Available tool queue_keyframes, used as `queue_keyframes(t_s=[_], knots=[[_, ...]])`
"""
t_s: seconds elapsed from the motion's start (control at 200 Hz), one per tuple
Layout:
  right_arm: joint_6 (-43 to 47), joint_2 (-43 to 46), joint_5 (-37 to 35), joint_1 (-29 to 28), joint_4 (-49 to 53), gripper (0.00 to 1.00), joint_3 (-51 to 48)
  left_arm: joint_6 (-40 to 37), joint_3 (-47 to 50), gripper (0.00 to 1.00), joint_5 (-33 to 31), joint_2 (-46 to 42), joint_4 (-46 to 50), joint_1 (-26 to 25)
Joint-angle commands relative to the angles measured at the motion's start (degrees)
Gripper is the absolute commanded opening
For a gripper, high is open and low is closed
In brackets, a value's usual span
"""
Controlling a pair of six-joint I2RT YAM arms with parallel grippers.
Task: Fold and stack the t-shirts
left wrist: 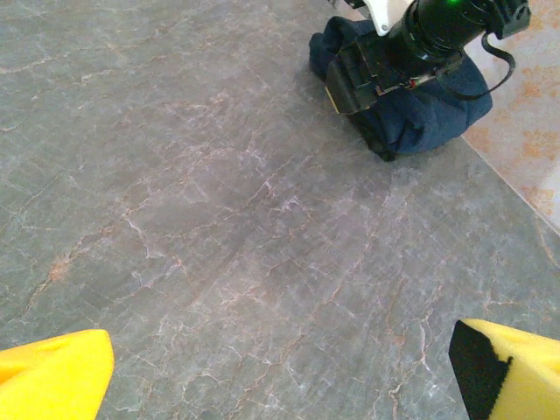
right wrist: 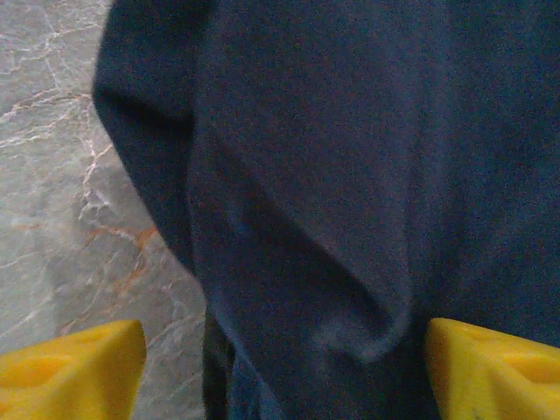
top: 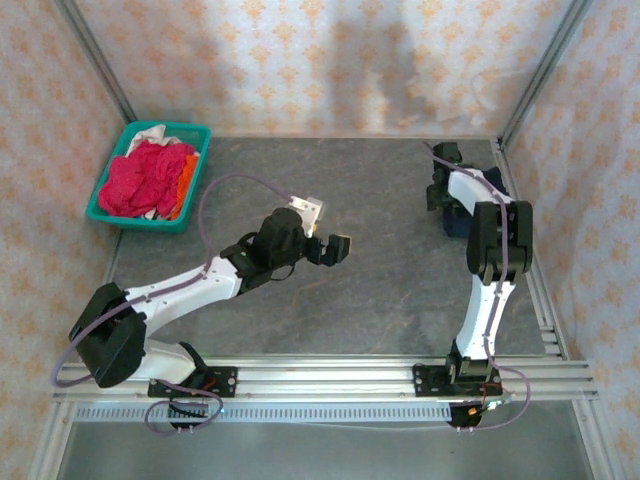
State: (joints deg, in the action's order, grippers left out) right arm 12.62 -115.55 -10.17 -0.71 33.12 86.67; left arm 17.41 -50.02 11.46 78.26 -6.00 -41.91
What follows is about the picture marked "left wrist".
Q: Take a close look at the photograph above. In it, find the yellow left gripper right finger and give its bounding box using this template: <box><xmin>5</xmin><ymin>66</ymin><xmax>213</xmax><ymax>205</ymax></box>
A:
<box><xmin>448</xmin><ymin>318</ymin><xmax>560</xmax><ymax>420</ymax></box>

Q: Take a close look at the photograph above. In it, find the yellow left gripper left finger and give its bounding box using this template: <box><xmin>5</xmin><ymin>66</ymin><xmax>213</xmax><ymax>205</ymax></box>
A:
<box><xmin>0</xmin><ymin>328</ymin><xmax>116</xmax><ymax>420</ymax></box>

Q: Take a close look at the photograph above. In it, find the navy blue t-shirt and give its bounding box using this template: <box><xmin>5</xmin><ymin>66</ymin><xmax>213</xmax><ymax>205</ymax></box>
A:
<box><xmin>308</xmin><ymin>16</ymin><xmax>494</xmax><ymax>163</ymax></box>

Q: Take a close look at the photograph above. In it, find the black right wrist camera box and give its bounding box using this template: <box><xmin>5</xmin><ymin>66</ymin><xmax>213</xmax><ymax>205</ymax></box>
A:
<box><xmin>492</xmin><ymin>0</ymin><xmax>533</xmax><ymax>39</ymax></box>

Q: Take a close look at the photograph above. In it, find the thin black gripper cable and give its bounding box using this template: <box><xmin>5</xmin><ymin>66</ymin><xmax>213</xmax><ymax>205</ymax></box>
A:
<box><xmin>450</xmin><ymin>31</ymin><xmax>516</xmax><ymax>101</ymax></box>

